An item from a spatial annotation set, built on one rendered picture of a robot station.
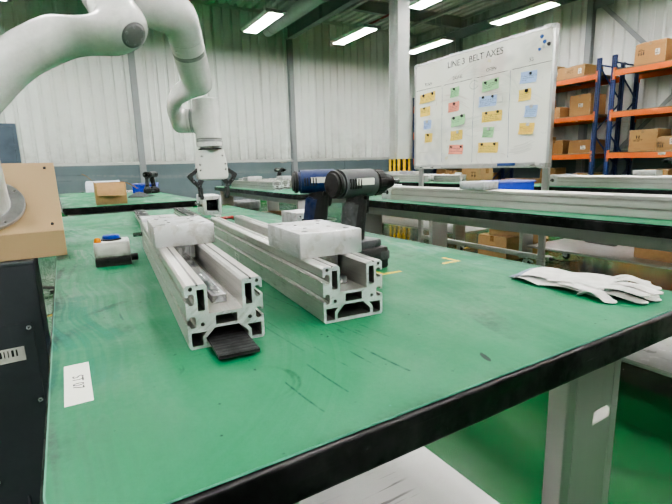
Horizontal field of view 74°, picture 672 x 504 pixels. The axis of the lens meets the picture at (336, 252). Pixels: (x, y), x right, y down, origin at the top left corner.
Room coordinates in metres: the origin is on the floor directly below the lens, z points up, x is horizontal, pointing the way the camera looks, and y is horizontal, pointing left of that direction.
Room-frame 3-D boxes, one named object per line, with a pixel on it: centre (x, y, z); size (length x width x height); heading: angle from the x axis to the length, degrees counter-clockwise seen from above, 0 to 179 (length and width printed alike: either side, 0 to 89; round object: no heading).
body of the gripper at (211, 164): (1.54, 0.41, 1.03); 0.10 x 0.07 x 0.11; 117
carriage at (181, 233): (0.92, 0.32, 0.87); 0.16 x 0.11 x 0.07; 26
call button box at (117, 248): (1.12, 0.55, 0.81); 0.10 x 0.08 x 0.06; 116
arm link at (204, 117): (1.54, 0.42, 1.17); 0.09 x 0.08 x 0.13; 96
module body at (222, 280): (0.92, 0.32, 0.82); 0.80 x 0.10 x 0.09; 26
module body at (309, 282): (1.01, 0.15, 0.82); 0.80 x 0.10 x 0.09; 26
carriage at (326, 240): (0.78, 0.04, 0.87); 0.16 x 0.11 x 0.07; 26
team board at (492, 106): (4.05, -1.25, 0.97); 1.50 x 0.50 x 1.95; 31
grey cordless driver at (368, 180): (0.99, -0.07, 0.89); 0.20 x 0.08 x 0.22; 128
